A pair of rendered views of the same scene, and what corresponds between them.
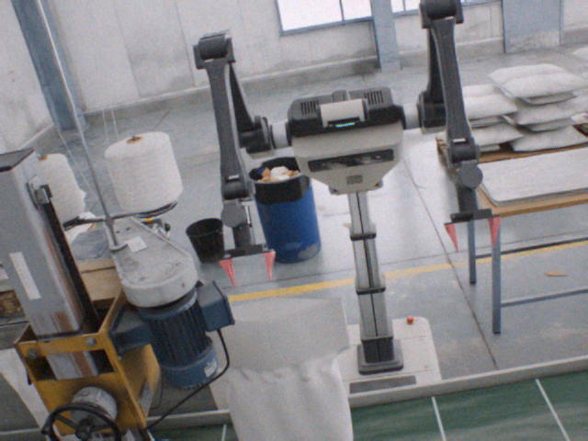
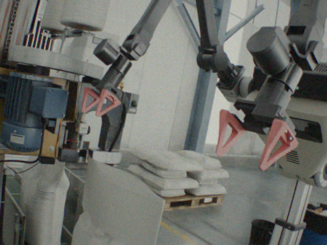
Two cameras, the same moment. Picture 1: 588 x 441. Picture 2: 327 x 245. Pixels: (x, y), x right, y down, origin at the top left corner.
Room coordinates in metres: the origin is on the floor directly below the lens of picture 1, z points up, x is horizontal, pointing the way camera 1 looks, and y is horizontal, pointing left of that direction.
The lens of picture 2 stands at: (0.76, -0.73, 1.34)
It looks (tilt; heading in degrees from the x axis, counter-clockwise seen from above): 4 degrees down; 45
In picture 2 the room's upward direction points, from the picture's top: 11 degrees clockwise
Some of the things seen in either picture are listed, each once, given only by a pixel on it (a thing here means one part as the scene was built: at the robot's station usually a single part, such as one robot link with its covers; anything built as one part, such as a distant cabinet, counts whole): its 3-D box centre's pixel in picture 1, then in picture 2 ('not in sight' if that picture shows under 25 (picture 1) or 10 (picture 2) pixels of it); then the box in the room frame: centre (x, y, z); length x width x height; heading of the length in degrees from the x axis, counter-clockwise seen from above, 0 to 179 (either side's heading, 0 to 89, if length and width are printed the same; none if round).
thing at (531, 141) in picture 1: (544, 137); not in sight; (4.53, -2.31, 0.21); 0.66 x 0.42 x 0.13; 81
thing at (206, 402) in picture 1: (91, 389); (77, 209); (1.89, 1.01, 0.54); 1.05 x 0.02 x 0.41; 85
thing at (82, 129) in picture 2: not in sight; (82, 132); (1.46, 0.41, 1.14); 0.05 x 0.04 x 0.16; 175
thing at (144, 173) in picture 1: (143, 171); (85, 6); (1.33, 0.34, 1.61); 0.17 x 0.17 x 0.17
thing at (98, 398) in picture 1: (92, 410); not in sight; (1.05, 0.58, 1.14); 0.11 x 0.06 x 0.11; 85
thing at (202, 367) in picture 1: (180, 337); (25, 112); (1.19, 0.35, 1.21); 0.15 x 0.15 x 0.25
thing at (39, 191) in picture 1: (41, 190); not in sight; (1.13, 0.52, 1.68); 0.05 x 0.03 x 0.06; 175
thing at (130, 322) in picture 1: (137, 329); (13, 88); (1.16, 0.43, 1.27); 0.12 x 0.09 x 0.09; 175
